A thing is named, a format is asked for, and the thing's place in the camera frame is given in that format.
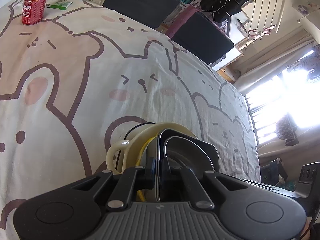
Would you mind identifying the floral bowl with yellow rim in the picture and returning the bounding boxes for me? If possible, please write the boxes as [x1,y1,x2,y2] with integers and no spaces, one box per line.
[136,134,159,202]

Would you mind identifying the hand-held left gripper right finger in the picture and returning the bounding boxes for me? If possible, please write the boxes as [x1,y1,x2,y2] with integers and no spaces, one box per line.
[160,158,250,210]

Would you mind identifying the hanging mesh bag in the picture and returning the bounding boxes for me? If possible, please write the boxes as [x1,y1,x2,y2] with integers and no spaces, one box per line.
[275,112,300,148]

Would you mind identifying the metal drying rack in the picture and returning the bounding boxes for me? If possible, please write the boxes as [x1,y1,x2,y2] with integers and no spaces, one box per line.
[234,0,288,53]

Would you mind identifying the pink cloth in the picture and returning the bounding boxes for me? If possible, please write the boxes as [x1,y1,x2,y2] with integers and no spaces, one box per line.
[164,5,201,39]

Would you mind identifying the dark grey chair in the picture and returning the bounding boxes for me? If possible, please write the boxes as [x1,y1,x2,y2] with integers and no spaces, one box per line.
[102,0,181,29]
[171,11,235,65]

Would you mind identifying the printed bear tablecloth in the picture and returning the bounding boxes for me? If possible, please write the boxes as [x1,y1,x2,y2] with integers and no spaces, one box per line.
[0,0,262,240]

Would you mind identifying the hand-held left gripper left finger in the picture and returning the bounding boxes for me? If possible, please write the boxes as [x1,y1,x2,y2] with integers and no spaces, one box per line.
[71,157,157,211]

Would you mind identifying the beige curtain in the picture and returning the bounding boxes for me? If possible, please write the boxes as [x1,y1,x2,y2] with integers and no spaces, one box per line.
[233,28,314,93]

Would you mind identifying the red drink can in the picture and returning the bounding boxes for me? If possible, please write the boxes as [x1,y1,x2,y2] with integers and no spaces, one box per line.
[22,0,48,26]

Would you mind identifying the green packet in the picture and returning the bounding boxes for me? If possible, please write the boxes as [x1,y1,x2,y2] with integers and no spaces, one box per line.
[48,0,73,11]

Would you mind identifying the large square steel tray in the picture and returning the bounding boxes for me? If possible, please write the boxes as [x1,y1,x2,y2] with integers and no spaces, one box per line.
[156,128,220,202]

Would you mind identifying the round steel bowl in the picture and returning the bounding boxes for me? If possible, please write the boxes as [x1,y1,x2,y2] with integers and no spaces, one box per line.
[164,136,213,181]

